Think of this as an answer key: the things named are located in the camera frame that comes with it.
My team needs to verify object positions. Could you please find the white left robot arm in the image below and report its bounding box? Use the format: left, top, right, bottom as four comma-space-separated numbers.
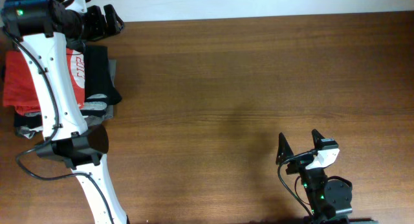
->
1, 0, 129, 223

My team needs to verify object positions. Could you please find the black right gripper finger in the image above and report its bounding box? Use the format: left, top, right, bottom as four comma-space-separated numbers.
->
276, 133, 294, 165
311, 129, 324, 150

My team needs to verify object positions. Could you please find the red orange t-shirt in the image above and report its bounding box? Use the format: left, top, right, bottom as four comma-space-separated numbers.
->
3, 49, 85, 115

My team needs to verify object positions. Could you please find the folded grey white garment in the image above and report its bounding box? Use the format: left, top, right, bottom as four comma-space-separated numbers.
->
14, 60, 122, 139

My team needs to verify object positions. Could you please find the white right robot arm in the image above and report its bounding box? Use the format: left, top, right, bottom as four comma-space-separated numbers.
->
276, 129, 353, 223

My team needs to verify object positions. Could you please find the folded black shirt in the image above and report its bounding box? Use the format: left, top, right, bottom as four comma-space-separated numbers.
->
2, 46, 122, 129

